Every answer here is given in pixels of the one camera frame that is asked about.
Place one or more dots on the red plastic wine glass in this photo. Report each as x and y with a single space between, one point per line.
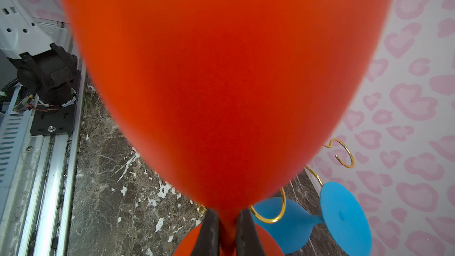
227 100

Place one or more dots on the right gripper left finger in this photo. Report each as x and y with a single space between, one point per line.
207 243

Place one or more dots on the rear blue wine glass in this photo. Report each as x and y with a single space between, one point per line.
291 226

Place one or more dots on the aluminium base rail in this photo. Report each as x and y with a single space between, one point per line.
39 149

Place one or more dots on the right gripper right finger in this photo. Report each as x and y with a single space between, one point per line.
247 239

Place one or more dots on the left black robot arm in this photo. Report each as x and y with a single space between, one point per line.
43 67

